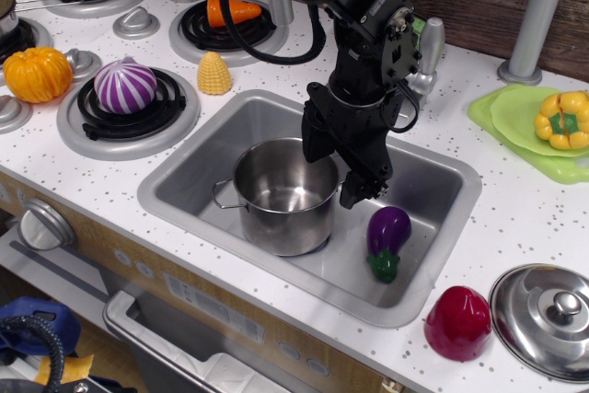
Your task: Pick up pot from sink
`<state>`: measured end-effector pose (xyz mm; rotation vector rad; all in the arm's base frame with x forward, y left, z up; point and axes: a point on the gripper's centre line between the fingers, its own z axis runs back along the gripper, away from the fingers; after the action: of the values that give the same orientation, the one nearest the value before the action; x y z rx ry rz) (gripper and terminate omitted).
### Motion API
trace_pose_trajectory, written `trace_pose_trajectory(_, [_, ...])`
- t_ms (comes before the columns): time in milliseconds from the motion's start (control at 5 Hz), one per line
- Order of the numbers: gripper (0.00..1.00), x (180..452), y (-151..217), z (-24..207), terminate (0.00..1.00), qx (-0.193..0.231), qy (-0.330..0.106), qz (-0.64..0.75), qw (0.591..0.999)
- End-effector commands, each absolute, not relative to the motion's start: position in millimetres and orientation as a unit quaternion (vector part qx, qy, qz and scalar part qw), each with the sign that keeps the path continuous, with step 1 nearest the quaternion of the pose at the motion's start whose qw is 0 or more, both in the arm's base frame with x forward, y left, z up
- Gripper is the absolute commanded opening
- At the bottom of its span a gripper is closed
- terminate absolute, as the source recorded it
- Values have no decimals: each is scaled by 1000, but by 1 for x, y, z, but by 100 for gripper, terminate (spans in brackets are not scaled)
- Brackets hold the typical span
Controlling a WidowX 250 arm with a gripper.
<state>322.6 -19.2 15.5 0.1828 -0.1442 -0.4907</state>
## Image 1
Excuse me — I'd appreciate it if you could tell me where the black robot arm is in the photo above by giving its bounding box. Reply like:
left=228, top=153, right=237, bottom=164
left=299, top=0, right=421, bottom=209

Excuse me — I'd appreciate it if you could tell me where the grey oven door handle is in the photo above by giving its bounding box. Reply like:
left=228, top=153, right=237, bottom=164
left=103, top=291, right=286, bottom=392

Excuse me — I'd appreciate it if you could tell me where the silver oven dial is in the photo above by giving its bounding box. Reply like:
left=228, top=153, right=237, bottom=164
left=17, top=198, right=76, bottom=251

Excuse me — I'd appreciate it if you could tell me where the grey toy sink basin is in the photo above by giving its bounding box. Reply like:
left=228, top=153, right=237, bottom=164
left=138, top=90, right=482, bottom=328

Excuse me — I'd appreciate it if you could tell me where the black front burner coil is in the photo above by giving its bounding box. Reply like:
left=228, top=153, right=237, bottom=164
left=74, top=67, right=189, bottom=142

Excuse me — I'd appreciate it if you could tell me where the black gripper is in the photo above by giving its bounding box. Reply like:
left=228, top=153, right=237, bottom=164
left=302, top=81, right=419, bottom=208

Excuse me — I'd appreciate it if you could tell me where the grey stove knob left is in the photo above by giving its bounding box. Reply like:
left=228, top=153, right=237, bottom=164
left=64, top=48, right=102, bottom=83

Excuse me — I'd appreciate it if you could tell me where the black middle burner coil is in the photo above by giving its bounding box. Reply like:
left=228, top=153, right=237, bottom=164
left=180, top=0, right=277, bottom=52

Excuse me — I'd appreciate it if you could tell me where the purple toy eggplant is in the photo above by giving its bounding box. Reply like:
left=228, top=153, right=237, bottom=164
left=366, top=206, right=412, bottom=283

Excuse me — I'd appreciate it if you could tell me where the stainless steel pot lid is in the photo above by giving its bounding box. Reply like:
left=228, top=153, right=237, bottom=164
left=489, top=264, right=588, bottom=384

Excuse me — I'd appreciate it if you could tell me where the grey stove knob middle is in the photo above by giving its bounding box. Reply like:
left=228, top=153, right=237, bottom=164
left=112, top=6, right=160, bottom=40

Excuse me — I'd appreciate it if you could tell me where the yellow toy corn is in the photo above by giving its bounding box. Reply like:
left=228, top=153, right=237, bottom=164
left=197, top=52, right=233, bottom=95

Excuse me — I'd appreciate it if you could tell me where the silver faucet handle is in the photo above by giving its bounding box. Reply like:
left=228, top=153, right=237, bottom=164
left=409, top=17, right=445, bottom=96

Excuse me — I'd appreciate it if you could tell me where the grey faucet post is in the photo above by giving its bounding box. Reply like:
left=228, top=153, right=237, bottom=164
left=497, top=0, right=559, bottom=86

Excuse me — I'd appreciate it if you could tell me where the orange toy pumpkin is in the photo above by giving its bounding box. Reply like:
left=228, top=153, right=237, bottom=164
left=3, top=47, right=74, bottom=104

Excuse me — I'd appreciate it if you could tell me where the red toy pepper half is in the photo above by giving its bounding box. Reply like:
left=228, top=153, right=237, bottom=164
left=424, top=286, right=491, bottom=362

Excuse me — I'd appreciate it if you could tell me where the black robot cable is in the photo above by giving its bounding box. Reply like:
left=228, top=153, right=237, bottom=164
left=217, top=0, right=328, bottom=66

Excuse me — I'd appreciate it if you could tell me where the small steel saucepan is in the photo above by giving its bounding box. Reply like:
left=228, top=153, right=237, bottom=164
left=1, top=0, right=84, bottom=43

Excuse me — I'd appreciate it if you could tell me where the grey stove knob front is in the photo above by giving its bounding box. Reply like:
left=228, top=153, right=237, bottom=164
left=0, top=95, right=32, bottom=134

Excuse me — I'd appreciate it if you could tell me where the purple striped toy onion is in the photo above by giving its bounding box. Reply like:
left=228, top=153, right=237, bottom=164
left=94, top=56, right=157, bottom=115

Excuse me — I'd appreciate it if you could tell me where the blue object with cable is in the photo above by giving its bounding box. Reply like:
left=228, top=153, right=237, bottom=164
left=0, top=296, right=83, bottom=393

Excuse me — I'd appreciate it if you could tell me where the light green plate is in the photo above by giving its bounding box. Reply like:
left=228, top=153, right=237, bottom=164
left=491, top=86, right=588, bottom=158

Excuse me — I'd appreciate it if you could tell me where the orange toy carrot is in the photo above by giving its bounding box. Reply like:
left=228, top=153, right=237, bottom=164
left=206, top=0, right=262, bottom=28

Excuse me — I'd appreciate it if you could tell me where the black left burner coil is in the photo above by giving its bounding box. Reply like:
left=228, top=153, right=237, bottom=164
left=0, top=21, right=36, bottom=64

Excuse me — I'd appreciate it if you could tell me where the yellow toy bell pepper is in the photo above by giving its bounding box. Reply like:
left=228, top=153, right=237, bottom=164
left=534, top=91, right=588, bottom=150

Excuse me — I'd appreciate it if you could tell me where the green cutting board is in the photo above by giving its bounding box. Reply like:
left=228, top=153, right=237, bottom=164
left=468, top=85, right=588, bottom=185

